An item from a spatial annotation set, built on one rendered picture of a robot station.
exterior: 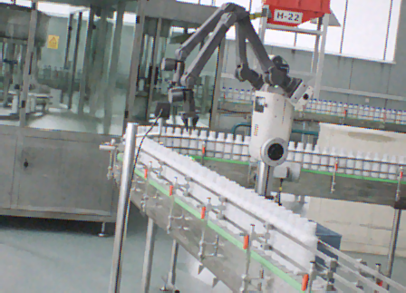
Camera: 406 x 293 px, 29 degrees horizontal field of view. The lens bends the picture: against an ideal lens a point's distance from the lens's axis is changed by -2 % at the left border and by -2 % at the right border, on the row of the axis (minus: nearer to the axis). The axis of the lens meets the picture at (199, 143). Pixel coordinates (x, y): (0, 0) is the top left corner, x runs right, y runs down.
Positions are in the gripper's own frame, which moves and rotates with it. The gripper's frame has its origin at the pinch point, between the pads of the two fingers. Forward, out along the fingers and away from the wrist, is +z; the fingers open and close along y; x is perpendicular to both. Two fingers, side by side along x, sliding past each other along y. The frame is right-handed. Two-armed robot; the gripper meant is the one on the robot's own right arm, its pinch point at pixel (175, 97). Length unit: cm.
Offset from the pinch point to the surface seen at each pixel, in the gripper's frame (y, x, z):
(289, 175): -98, -46, 43
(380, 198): -164, -37, 52
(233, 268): 21, 168, 50
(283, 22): -290, -530, -93
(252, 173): -75, -54, 45
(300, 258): 19, 213, 34
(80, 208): -2, -248, 115
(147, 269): 15, 39, 88
